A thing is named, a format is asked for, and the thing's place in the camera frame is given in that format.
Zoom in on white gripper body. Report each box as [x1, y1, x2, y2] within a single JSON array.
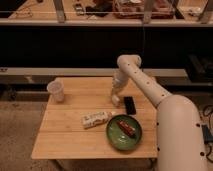
[[111, 70, 128, 96]]

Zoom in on black rectangular block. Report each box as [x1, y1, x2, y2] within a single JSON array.
[[124, 96, 136, 115]]

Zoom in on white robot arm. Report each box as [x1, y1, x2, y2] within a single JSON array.
[[111, 55, 208, 171]]

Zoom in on red-brown snack bar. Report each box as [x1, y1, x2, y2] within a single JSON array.
[[117, 120, 135, 137]]

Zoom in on white snack package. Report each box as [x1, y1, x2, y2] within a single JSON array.
[[82, 112, 112, 129]]

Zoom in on green plate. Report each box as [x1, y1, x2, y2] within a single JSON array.
[[106, 115, 143, 151]]

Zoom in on wooden table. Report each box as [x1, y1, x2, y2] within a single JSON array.
[[32, 77, 157, 159]]

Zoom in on tray with items on shelf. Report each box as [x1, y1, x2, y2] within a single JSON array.
[[113, 0, 175, 19]]

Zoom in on dark device on shelf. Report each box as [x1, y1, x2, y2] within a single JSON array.
[[73, 3, 85, 15]]

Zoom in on blue box on floor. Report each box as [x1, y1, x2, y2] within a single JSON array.
[[202, 125, 213, 144]]

